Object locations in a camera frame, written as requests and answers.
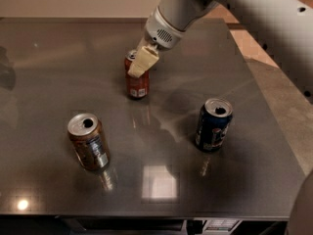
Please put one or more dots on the dark shelf under table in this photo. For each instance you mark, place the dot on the dark shelf under table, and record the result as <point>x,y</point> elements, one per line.
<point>163,226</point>

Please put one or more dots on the red coke can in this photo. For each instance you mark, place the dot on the red coke can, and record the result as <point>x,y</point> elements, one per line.
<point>136,88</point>

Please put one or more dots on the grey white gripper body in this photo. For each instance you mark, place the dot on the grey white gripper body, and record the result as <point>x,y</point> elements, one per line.
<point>161,30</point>

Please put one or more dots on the orange soda can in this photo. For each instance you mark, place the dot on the orange soda can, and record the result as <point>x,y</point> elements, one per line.
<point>87,137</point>

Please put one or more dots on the blue pepsi can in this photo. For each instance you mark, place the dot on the blue pepsi can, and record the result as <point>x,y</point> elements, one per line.
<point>214,120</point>

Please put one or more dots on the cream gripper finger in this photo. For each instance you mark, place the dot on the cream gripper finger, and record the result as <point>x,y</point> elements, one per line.
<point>143,44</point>
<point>145,58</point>

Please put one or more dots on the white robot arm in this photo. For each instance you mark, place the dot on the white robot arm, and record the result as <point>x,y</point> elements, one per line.
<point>283,28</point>

